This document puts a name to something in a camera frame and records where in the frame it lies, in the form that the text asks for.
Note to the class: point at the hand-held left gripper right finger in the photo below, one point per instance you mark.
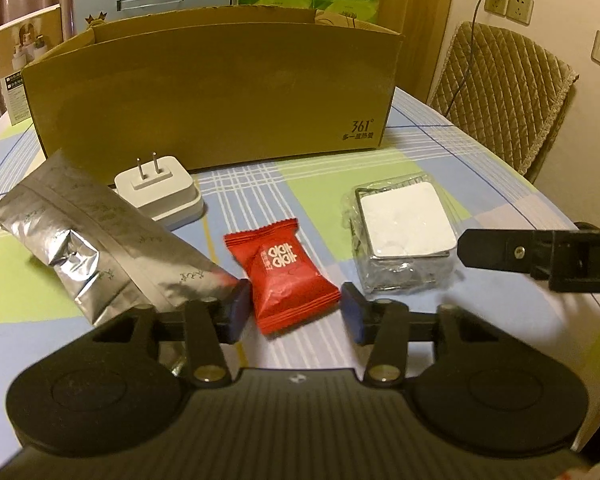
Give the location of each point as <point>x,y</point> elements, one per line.
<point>352,310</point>

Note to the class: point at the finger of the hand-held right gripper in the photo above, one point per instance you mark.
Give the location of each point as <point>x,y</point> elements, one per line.
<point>495,250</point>

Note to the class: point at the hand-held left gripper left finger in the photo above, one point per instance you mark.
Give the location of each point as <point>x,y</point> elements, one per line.
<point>237,310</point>

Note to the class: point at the red candy packet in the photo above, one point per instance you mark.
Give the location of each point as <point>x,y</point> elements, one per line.
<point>280,275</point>

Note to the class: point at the brown cardboard box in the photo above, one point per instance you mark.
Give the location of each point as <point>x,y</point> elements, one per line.
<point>205,95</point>

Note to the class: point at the checkered cloth covered desktop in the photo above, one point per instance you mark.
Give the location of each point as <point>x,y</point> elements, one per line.
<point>290,195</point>

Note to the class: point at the clear wrapped white block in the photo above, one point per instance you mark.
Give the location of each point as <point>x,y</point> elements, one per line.
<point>405,220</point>

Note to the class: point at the white power adapter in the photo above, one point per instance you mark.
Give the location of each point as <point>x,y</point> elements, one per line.
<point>155,195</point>

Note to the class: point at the chair with quilted cover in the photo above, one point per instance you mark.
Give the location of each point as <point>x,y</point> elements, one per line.
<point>505,85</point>

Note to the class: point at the silver foil pouch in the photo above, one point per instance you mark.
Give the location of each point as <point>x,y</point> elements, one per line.
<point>80,220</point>

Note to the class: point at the wooden door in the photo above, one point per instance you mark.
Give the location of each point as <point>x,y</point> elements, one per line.
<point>420,10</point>

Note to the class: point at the white picture box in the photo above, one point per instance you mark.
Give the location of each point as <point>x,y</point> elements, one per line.
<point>25,50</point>

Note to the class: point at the empty wall socket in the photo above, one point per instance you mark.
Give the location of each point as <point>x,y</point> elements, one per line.
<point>521,8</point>

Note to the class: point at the wall socket with plug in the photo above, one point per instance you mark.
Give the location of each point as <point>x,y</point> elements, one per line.
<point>495,5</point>

